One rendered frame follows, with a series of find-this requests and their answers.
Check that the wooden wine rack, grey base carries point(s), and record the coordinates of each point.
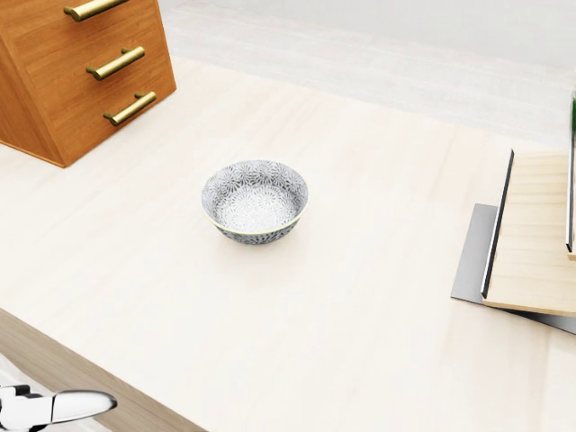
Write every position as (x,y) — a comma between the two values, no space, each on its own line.
(531,234)

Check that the grey patterned bowl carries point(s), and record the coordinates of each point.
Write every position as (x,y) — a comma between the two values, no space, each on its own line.
(254,207)

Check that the wooden cabinet drawer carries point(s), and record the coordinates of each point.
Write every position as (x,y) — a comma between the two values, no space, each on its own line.
(58,67)
(40,22)
(81,130)

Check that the wooden cabinet with drawers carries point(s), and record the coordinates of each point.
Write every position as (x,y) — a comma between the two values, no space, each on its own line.
(27,112)

